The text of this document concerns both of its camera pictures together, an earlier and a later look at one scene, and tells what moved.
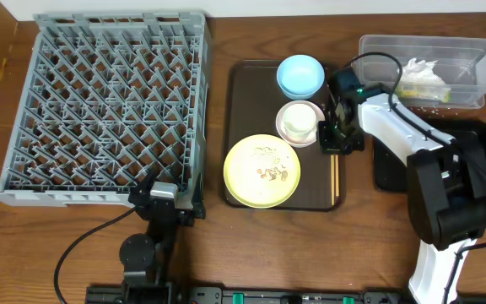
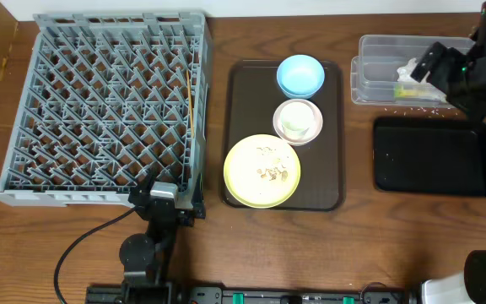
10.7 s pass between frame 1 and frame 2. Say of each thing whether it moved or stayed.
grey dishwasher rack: stayed
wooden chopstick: moved
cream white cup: stayed
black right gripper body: moved
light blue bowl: stayed
